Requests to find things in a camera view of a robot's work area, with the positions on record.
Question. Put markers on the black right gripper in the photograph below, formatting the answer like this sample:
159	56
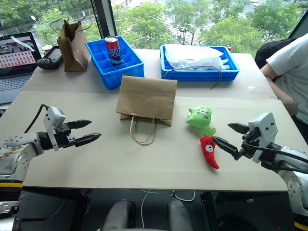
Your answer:
250	142

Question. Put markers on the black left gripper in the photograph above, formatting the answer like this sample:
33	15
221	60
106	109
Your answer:
63	138

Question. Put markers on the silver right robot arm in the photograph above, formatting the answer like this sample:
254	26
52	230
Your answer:
296	185

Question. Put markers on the person's bare forearm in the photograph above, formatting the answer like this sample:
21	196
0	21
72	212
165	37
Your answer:
284	96

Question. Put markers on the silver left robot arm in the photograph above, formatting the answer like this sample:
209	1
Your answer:
16	156

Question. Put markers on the flat brown paper bag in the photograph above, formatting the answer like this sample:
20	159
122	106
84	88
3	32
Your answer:
146	101

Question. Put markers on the standing brown paper bag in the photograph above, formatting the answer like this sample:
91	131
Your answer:
72	53

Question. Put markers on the red chili plush toy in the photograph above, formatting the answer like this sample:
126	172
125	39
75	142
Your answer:
209	149

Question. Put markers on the green plush toy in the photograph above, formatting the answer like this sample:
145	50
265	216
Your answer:
199	115

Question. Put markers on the blue divided plastic crate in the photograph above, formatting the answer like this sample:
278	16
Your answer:
115	77

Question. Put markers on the blue shallow plastic crate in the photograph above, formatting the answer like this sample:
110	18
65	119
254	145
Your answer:
192	75

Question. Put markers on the black handheld game console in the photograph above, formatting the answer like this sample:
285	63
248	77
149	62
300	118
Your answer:
51	56

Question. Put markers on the red and blue soda can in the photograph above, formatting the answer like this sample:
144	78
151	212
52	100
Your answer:
114	51

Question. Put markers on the white plastic bags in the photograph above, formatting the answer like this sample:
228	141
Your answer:
192	55

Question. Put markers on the grey rounded shape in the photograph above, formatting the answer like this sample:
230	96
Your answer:
118	215
179	215

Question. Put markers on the black backpack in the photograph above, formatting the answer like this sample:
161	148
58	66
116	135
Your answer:
272	50

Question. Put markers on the person in white shirt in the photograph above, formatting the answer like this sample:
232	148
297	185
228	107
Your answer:
293	62

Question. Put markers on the grey laptop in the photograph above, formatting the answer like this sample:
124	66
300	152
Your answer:
16	57

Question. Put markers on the black window pillar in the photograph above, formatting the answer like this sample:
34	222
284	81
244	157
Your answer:
103	16

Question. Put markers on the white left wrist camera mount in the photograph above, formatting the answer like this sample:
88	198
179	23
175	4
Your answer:
51	118

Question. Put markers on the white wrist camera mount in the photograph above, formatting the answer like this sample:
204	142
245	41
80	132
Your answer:
51	118
267	127

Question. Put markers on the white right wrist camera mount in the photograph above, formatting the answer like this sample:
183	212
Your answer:
267	127

